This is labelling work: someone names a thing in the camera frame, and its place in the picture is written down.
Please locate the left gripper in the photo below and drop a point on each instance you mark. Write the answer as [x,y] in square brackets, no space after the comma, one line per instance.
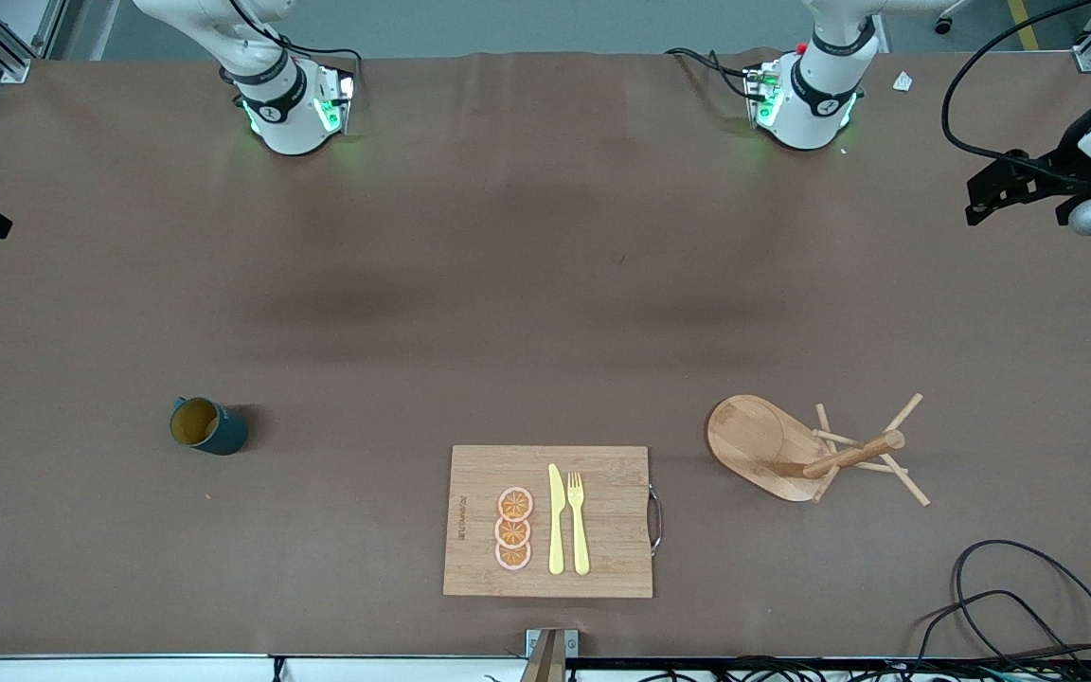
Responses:
[1066,157]

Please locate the dark green cup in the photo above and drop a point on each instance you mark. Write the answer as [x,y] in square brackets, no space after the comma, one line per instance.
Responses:
[228,431]

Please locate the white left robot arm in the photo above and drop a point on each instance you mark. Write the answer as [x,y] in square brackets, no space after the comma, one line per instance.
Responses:
[806,114]

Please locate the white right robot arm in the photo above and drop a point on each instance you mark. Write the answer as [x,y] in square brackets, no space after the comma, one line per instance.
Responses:
[290,123]

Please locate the wooden mug rack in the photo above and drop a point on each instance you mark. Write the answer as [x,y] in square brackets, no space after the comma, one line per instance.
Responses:
[754,440]

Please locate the white paper scrap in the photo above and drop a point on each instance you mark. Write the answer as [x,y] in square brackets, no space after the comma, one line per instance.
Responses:
[903,81]

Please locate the black chair caster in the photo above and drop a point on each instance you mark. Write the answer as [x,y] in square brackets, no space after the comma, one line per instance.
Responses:
[945,26]

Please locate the bamboo cutting board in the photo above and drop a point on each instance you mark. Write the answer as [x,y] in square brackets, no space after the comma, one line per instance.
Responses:
[602,493]

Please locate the brown table cover sheet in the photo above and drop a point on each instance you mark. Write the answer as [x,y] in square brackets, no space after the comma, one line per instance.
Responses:
[508,237]

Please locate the yellow plastic fork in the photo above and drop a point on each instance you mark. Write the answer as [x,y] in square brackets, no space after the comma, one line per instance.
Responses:
[581,540]

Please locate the yellow plastic knife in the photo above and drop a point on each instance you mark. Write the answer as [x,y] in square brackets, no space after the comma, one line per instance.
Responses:
[556,530]

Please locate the orange slice toy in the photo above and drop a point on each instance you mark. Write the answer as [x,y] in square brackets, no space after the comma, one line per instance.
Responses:
[512,557]
[512,532]
[515,503]

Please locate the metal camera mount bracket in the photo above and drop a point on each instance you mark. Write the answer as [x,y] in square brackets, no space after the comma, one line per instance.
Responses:
[550,658]

